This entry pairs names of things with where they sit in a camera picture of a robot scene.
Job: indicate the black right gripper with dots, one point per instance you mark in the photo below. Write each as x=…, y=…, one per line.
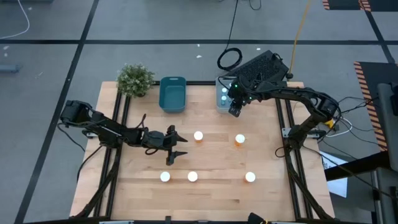
x=245, y=92

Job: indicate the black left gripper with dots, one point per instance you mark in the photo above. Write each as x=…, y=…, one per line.
x=157, y=139

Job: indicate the white ball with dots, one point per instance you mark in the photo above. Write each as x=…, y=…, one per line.
x=250, y=177

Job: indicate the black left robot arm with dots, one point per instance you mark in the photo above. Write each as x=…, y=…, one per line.
x=109, y=132

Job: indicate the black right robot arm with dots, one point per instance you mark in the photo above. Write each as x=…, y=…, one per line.
x=298, y=93

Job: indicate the grey translucent plastic bin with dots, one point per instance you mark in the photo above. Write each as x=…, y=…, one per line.
x=219, y=106

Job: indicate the teal plastic bin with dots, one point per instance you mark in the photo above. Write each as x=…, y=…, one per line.
x=172, y=107

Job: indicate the small green potted plant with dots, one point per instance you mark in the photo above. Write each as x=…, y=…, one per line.
x=135, y=80

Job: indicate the person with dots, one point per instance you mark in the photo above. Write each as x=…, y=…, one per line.
x=256, y=218

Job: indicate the white paper sheet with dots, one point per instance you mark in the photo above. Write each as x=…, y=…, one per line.
x=337, y=185

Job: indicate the dark diagonal beam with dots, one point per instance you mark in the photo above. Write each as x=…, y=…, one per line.
x=354, y=166

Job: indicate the large hazard-striped black mat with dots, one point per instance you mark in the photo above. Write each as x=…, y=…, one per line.
x=373, y=73

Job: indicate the small hazard-striped black mat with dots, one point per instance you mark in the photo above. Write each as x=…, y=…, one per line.
x=342, y=3

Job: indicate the grey cabinet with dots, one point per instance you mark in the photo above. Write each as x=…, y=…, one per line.
x=387, y=124

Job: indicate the grey-blue floor object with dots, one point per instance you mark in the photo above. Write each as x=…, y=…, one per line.
x=9, y=68

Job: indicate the black aluminium table frame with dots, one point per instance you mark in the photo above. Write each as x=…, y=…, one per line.
x=202, y=83

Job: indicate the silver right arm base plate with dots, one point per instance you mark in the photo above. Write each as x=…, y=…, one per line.
x=286, y=132

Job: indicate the black frame clamp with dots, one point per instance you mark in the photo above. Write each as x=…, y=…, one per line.
x=168, y=220

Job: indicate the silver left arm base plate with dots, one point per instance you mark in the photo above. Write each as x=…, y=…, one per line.
x=90, y=135

